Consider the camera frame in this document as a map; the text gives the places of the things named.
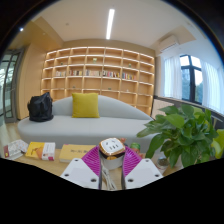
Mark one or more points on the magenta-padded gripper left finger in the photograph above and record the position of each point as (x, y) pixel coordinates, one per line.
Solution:
(80, 171)

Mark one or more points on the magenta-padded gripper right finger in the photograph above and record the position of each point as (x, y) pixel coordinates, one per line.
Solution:
(143, 171)

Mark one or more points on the white cube charger gold rim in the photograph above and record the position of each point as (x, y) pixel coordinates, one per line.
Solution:
(112, 148)

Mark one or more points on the large yellow book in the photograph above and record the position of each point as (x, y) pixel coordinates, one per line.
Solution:
(71, 152)

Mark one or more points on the pink and white jar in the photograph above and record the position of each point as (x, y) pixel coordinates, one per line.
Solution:
(163, 162)

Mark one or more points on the light grey curved sofa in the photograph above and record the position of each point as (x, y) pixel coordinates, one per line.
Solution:
(83, 128)

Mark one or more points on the yellow and white book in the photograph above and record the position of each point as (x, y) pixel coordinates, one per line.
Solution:
(41, 150)

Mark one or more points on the potted green leafy plant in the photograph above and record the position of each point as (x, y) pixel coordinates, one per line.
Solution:
(181, 133)

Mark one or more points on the white patterned packet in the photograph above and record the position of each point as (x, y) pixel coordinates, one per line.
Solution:
(20, 145)

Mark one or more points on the yellow cushion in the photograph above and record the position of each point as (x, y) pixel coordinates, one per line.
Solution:
(85, 105)

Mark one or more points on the red and white booklet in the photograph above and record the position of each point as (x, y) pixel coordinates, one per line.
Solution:
(11, 151)

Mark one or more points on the black bag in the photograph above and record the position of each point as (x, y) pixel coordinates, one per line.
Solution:
(40, 107)

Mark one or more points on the white sheer curtain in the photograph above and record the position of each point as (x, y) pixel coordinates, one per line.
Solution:
(172, 76)
(213, 88)

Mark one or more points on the dark framed window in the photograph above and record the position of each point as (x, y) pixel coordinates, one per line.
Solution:
(190, 78)

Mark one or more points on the grey framed glass door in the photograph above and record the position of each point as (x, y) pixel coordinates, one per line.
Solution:
(10, 86)

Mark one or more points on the long ceiling light strip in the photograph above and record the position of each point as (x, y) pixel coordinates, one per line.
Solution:
(110, 24)

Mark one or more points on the wooden wall shelf unit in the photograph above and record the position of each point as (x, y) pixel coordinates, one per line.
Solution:
(100, 76)

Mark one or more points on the white wall air conditioner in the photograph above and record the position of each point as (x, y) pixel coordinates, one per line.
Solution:
(168, 43)

